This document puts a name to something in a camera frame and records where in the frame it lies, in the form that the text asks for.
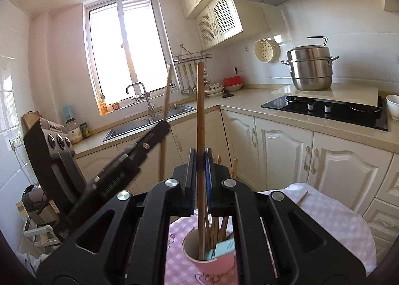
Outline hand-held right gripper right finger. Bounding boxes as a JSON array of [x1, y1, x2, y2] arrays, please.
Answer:
[[204, 149, 366, 285]]

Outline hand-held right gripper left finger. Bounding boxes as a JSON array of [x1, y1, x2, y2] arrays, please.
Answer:
[[36, 149, 198, 285]]

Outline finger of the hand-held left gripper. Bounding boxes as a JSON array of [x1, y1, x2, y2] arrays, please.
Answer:
[[123, 121, 171, 166]]

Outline pile of wooden chopsticks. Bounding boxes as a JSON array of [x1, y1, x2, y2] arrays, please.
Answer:
[[204, 156, 240, 251]]

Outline teal sheathed knife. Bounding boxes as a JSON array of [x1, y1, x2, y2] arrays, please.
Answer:
[[206, 238, 235, 259]]

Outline pink cup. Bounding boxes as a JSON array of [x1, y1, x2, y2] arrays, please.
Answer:
[[182, 226, 237, 276]]

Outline stainless steel sink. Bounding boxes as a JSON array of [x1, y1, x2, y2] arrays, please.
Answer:
[[103, 104, 197, 142]]

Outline glass jar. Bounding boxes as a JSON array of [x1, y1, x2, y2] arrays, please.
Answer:
[[66, 118, 84, 145]]

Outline brown rice cooker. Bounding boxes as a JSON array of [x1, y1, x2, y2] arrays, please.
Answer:
[[20, 184, 60, 226]]

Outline wooden cutting board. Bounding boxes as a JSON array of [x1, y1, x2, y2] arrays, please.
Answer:
[[22, 111, 41, 131]]

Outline orange bottle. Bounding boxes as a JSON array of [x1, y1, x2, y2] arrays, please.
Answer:
[[98, 90, 108, 114]]

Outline metal ladle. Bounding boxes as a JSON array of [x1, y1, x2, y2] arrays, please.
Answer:
[[181, 63, 191, 96]]

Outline white storage rack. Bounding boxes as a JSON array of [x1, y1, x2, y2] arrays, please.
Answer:
[[22, 219, 63, 246]]

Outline stack of dishes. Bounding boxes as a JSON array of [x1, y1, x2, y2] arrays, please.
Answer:
[[204, 83, 225, 96]]

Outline kitchen window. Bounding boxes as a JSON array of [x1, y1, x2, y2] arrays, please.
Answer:
[[83, 0, 175, 116]]

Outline red lidded container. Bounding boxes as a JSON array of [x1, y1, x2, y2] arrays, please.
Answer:
[[223, 76, 244, 92]]

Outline black glass cooktop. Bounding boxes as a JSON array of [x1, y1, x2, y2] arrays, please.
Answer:
[[260, 95, 389, 131]]

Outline white fringed cloth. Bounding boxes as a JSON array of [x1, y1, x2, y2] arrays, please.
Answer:
[[259, 182, 378, 276]]

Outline cream base kitchen cabinets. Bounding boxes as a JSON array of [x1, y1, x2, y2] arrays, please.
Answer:
[[73, 107, 399, 242]]

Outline cream plastic colander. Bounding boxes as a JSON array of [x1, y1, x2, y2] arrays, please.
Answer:
[[254, 39, 279, 64]]

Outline stainless steel steamer pot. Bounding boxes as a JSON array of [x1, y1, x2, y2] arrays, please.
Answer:
[[281, 36, 340, 92]]

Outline white bowl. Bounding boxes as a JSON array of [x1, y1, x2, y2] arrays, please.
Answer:
[[386, 94, 399, 117]]

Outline metal wall utensil rack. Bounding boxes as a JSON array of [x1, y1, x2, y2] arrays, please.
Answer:
[[173, 44, 212, 65]]

